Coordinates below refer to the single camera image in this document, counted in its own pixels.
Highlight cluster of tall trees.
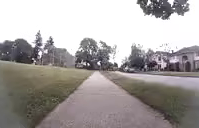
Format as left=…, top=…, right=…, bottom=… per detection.
left=75, top=37, right=119, bottom=71

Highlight pale car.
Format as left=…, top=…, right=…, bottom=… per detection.
left=123, top=66, right=137, bottom=74

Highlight grey building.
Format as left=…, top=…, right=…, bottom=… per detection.
left=51, top=47, right=77, bottom=69

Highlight group of trees by houses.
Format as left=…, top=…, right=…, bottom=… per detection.
left=121, top=43, right=155, bottom=71

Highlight grey concrete sidewalk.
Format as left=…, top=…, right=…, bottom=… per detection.
left=35, top=70, right=175, bottom=128

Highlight grass verge strip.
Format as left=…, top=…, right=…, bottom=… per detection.
left=100, top=70, right=199, bottom=128

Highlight white house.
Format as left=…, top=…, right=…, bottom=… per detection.
left=150, top=50, right=171, bottom=71

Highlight wide grass field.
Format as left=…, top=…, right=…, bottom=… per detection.
left=0, top=58, right=96, bottom=128

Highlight row of dark trees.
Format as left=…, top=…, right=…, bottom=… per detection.
left=0, top=29, right=56, bottom=66

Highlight grey asphalt road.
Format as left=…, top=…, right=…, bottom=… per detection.
left=115, top=70, right=199, bottom=95

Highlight pale house with dark roof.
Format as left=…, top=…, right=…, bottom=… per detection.
left=168, top=44, right=199, bottom=73

